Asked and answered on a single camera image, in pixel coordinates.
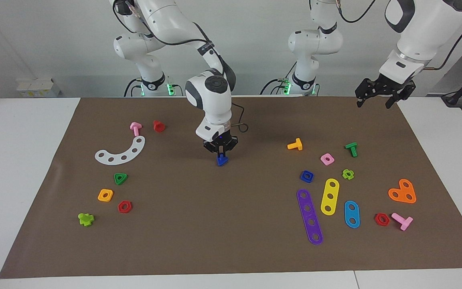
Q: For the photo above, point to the blue square plastic nut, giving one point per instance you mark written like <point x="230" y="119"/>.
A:
<point x="303" y="178"/>

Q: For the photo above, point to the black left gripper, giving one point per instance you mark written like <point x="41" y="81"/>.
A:
<point x="387" y="88"/>

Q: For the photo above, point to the blue two-hole plastic strip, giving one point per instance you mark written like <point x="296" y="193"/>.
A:
<point x="351" y="214"/>

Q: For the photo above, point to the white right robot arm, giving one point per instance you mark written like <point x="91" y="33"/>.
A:
<point x="211" y="96"/>

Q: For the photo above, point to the green triangular plastic nut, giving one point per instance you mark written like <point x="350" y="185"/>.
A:
<point x="124" y="177"/>

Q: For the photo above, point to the green plastic toy bolt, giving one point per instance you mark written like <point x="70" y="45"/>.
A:
<point x="351" y="147"/>

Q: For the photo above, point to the purple four-hole plastic strip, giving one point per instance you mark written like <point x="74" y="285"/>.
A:
<point x="305" y="201"/>

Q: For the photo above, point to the pink plastic toy bolt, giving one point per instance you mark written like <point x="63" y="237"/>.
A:
<point x="136" y="129"/>
<point x="403" y="221"/>

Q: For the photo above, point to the orange plastic toy bolt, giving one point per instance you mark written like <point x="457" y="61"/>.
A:
<point x="297" y="144"/>

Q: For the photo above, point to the white power strip box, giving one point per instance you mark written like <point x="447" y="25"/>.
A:
<point x="38" y="88"/>

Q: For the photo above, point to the blue triangular-head plastic bolt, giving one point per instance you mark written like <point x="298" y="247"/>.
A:
<point x="222" y="161"/>

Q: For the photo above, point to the lime cross-shaped plastic nut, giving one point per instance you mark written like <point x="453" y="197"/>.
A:
<point x="344" y="173"/>

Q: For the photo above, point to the brown table mat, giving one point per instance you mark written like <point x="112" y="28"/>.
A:
<point x="231" y="220"/>

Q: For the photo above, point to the red hexagonal plastic nut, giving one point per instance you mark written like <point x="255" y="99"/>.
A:
<point x="120" y="207"/>
<point x="377" y="220"/>

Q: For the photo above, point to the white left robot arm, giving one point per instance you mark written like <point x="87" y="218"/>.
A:
<point x="419" y="36"/>

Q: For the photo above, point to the yellow three-hole plastic strip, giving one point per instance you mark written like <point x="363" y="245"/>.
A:
<point x="331" y="191"/>

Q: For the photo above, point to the orange square plastic nut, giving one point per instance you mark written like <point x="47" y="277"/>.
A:
<point x="100" y="196"/>

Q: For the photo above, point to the red plastic toy bolt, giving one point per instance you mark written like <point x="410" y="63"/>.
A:
<point x="159" y="127"/>

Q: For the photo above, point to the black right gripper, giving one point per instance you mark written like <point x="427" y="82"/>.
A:
<point x="223" y="142"/>

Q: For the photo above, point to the orange heart-shaped perforated plate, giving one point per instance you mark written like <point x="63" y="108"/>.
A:
<point x="402" y="192"/>

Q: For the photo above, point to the pink square plastic nut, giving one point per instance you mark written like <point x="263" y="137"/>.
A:
<point x="331" y="162"/>

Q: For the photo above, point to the white curved perforated plate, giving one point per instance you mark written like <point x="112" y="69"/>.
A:
<point x="117" y="159"/>

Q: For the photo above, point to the lime cross-head plastic bolt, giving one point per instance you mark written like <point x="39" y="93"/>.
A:
<point x="86" y="220"/>

